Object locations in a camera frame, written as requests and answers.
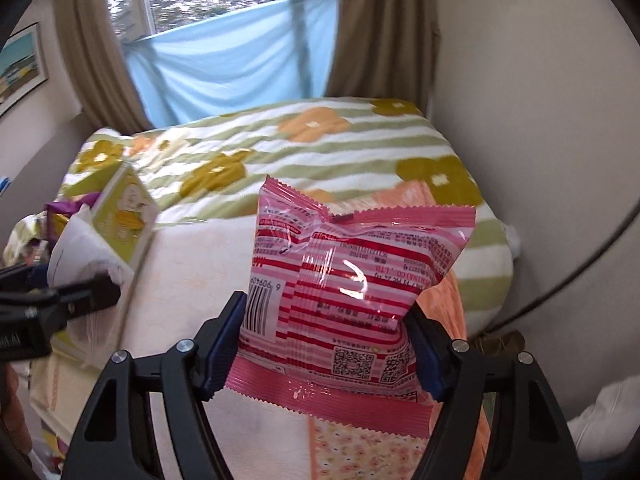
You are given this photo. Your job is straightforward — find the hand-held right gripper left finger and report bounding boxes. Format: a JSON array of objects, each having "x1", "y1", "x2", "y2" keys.
[{"x1": 60, "y1": 290, "x2": 248, "y2": 480}]

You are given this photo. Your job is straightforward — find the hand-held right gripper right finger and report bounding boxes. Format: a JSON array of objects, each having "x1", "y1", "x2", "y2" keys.
[{"x1": 407, "y1": 307, "x2": 584, "y2": 480}]

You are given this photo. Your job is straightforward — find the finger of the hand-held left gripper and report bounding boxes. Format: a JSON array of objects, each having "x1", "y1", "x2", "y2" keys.
[
  {"x1": 27, "y1": 274, "x2": 123, "y2": 332},
  {"x1": 0, "y1": 264, "x2": 52, "y2": 294}
]

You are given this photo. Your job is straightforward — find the white plastic bag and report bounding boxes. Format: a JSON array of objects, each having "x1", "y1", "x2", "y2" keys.
[{"x1": 47, "y1": 206, "x2": 152, "y2": 362}]

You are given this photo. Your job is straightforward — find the pink striped snack packet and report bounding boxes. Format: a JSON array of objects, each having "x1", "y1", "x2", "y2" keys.
[{"x1": 225, "y1": 176, "x2": 477, "y2": 439}]

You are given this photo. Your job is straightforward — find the purple snack bag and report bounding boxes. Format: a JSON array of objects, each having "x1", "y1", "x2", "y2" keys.
[{"x1": 44, "y1": 192, "x2": 104, "y2": 247}]

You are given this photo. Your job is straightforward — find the green yellow cardboard box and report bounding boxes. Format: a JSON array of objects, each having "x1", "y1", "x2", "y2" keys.
[{"x1": 92, "y1": 161, "x2": 162, "y2": 275}]

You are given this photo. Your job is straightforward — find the cream bed sheet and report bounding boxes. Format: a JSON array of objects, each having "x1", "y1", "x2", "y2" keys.
[{"x1": 117, "y1": 212, "x2": 323, "y2": 480}]

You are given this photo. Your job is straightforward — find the white garment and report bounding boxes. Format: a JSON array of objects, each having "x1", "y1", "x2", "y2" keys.
[{"x1": 566, "y1": 376, "x2": 640, "y2": 465}]

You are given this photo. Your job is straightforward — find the green striped flower blanket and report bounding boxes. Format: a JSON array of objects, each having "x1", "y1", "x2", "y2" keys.
[{"x1": 2, "y1": 97, "x2": 517, "y2": 332}]

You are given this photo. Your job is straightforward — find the brown curtain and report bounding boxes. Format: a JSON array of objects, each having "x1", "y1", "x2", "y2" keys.
[
  {"x1": 325, "y1": 0, "x2": 442, "y2": 107},
  {"x1": 52, "y1": 0, "x2": 152, "y2": 137}
]

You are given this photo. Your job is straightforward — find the light blue cloth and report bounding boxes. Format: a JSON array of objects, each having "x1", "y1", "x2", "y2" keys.
[{"x1": 120, "y1": 0, "x2": 342, "y2": 129}]

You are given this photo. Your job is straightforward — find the black cable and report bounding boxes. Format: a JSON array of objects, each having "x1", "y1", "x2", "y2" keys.
[{"x1": 480, "y1": 204, "x2": 640, "y2": 335}]

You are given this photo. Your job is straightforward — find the framed wall picture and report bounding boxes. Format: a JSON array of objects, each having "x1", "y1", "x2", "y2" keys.
[{"x1": 0, "y1": 22, "x2": 51, "y2": 119}]

